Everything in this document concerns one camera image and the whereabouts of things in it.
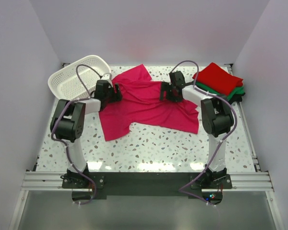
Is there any magenta pink t-shirt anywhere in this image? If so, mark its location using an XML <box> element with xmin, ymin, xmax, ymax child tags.
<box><xmin>99</xmin><ymin>64</ymin><xmax>199</xmax><ymax>141</ymax></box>

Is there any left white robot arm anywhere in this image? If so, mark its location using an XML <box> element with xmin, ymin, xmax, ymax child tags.
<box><xmin>50</xmin><ymin>80</ymin><xmax>122</xmax><ymax>188</ymax></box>

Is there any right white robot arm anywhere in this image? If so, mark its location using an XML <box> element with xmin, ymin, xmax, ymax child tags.
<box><xmin>159</xmin><ymin>71</ymin><xmax>238</xmax><ymax>188</ymax></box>

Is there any white perforated plastic basket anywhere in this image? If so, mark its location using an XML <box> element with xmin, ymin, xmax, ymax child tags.
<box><xmin>48</xmin><ymin>55</ymin><xmax>111</xmax><ymax>100</ymax></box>

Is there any folded red t-shirt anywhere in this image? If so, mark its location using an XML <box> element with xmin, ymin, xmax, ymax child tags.
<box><xmin>196</xmin><ymin>63</ymin><xmax>243</xmax><ymax>86</ymax></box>

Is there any folded black t-shirt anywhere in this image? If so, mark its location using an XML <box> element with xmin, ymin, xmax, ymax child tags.
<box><xmin>228</xmin><ymin>94</ymin><xmax>244</xmax><ymax>104</ymax></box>

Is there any folded green t-shirt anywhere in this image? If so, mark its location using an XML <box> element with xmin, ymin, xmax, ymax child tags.
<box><xmin>196</xmin><ymin>81</ymin><xmax>245</xmax><ymax>101</ymax></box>

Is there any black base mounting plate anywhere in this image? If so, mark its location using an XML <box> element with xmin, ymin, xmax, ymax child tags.
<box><xmin>62</xmin><ymin>171</ymin><xmax>232</xmax><ymax>201</ymax></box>

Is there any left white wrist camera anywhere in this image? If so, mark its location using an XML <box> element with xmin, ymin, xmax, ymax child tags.
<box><xmin>101</xmin><ymin>73</ymin><xmax>112</xmax><ymax>81</ymax></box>

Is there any aluminium frame rail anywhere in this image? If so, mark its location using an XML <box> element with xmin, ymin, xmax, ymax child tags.
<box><xmin>21</xmin><ymin>172</ymin><xmax>274</xmax><ymax>192</ymax></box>

